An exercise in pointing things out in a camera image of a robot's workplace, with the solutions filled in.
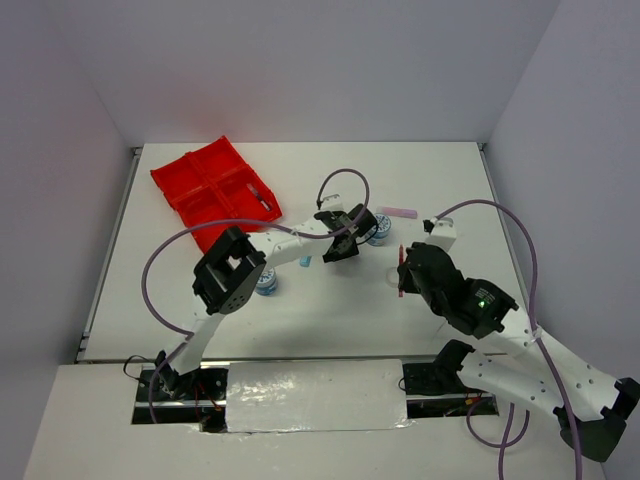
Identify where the red pen refill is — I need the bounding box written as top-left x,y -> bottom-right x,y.
396,244 -> 404,298

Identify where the blue pen refill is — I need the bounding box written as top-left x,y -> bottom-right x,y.
246,184 -> 272,212

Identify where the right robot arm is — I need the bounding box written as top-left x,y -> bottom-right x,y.
398,242 -> 639,462

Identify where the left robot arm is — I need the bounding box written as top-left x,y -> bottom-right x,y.
141,204 -> 378,399

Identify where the blue paint jar right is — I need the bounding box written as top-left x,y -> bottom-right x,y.
366,213 -> 392,246

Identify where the blue paint jar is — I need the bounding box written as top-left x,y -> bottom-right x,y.
366,213 -> 392,246
255,268 -> 278,296

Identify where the small clear tape roll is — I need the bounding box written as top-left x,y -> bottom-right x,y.
385,267 -> 399,290

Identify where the pink highlighter marker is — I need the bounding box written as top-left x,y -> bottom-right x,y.
376,206 -> 418,219

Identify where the blue paint jar left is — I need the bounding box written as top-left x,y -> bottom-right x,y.
255,268 -> 278,296

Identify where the red four-compartment tray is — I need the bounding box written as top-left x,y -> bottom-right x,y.
150,136 -> 282,228

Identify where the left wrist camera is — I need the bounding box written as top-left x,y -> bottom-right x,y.
316,194 -> 343,211

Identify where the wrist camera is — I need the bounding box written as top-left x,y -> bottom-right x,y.
423,217 -> 457,252
316,194 -> 343,211

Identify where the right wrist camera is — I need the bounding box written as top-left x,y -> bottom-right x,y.
423,217 -> 457,252

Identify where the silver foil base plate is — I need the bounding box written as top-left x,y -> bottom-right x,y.
225,359 -> 410,433

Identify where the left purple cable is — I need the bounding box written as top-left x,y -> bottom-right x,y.
141,168 -> 371,426

